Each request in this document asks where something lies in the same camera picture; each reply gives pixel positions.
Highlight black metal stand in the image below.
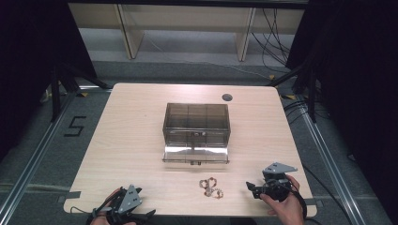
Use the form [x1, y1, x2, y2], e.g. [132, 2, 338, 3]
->
[49, 61, 113, 124]
[266, 61, 317, 124]

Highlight clear grey plastic drawer box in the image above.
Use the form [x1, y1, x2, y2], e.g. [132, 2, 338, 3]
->
[161, 102, 232, 165]

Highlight person's right hand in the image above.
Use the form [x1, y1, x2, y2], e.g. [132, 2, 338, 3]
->
[259, 174, 305, 225]

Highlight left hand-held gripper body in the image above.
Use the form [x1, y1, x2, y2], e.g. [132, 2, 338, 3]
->
[105, 184, 144, 225]

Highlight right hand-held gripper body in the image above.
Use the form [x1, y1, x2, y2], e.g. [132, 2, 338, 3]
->
[261, 161, 299, 203]

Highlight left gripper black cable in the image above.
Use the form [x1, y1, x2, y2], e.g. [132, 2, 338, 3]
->
[69, 205, 109, 218]

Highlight white shelving unit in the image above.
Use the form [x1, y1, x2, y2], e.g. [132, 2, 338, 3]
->
[68, 2, 307, 62]

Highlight aluminium floor rail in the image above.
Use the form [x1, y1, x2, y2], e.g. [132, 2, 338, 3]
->
[0, 90, 78, 225]
[298, 100, 365, 225]

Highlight hanging black cables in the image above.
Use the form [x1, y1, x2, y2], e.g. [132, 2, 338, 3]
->
[251, 7, 293, 75]

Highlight person's left hand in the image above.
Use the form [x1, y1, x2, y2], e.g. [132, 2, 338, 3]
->
[89, 187, 137, 225]

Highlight grey tape strip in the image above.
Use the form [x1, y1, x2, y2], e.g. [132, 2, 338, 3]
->
[56, 190, 82, 204]
[304, 198, 324, 208]

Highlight clear plastic drawer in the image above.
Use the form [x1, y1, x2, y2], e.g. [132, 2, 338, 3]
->
[161, 144, 230, 166]

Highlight black curtain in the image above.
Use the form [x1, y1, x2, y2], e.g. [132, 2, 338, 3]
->
[0, 0, 98, 163]
[284, 0, 398, 225]

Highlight black floor cables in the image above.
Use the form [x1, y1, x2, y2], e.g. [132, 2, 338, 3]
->
[282, 98, 331, 127]

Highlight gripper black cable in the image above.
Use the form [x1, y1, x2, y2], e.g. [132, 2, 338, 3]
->
[69, 205, 109, 218]
[289, 186, 323, 225]

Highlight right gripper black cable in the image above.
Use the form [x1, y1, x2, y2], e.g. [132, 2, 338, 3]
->
[289, 186, 323, 225]

